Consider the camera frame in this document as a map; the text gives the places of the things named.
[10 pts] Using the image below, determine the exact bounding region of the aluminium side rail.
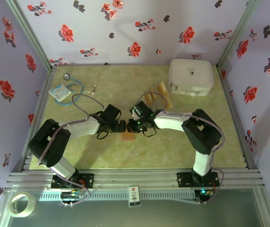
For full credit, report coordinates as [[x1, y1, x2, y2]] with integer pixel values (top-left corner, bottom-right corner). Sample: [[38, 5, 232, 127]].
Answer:
[[216, 65, 261, 170], [9, 66, 57, 173]]

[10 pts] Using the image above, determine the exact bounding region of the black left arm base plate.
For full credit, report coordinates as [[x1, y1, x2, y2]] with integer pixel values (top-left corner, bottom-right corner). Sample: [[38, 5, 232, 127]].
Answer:
[[51, 173, 95, 189]]

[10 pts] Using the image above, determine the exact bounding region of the wooden card stand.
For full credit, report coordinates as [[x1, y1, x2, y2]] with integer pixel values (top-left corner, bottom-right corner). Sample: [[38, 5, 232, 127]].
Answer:
[[144, 81, 174, 110]]

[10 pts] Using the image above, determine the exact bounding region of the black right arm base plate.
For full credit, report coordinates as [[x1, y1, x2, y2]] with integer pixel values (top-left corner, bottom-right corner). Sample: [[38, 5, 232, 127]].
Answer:
[[176, 172, 220, 189]]

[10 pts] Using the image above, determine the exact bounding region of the white and blue packet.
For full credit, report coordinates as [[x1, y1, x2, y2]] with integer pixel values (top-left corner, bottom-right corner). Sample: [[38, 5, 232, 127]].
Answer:
[[48, 83, 70, 99]]

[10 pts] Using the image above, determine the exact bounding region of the white zip pouch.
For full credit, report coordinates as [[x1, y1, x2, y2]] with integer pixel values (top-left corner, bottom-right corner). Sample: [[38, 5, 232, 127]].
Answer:
[[168, 58, 215, 97]]

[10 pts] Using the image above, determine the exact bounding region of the white slotted cable tray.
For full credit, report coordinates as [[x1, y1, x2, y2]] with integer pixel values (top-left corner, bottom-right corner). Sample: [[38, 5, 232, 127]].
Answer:
[[34, 190, 196, 201]]

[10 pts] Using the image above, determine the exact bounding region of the tan leather card holder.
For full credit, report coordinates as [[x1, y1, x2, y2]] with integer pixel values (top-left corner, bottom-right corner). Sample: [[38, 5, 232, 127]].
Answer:
[[120, 131, 135, 142]]

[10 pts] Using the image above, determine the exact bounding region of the green circuit board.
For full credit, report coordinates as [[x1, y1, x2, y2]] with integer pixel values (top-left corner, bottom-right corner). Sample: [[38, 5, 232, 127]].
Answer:
[[194, 188, 215, 197], [61, 191, 83, 201]]

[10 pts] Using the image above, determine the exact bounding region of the lavender right arm cable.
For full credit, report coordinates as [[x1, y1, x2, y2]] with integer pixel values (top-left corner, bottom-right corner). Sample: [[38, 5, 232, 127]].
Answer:
[[138, 92, 225, 204]]

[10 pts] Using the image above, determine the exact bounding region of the aluminium corner post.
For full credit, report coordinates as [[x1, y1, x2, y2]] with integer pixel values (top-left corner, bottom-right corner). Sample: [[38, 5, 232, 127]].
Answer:
[[216, 0, 261, 69], [6, 0, 57, 71]]

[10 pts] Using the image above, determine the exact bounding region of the aluminium front rail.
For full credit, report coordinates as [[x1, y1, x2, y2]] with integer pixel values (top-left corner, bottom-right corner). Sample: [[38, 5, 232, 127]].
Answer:
[[3, 169, 267, 192]]

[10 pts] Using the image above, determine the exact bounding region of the blue stethoscope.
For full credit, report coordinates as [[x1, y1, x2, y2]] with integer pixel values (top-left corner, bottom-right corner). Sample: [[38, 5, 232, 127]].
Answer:
[[63, 72, 97, 106]]

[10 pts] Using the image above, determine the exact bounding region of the clear tape roll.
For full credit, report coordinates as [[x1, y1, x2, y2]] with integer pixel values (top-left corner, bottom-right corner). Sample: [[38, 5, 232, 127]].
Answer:
[[9, 192, 37, 218]]

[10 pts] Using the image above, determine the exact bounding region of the white and black label tag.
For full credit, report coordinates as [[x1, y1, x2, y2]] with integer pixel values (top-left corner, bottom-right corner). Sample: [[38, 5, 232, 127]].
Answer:
[[128, 186, 140, 208]]

